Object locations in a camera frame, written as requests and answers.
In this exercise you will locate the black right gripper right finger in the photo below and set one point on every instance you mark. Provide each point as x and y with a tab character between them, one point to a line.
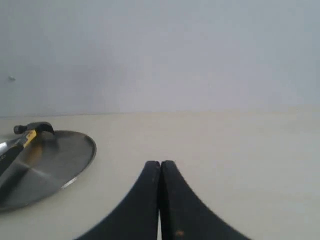
183	215

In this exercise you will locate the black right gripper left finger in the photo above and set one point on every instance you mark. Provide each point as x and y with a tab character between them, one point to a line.
137	216

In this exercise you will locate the yellow black claw hammer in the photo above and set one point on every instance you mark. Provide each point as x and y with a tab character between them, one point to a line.
28	133

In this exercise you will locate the round stainless steel plate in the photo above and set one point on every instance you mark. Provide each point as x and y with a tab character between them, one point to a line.
48	165

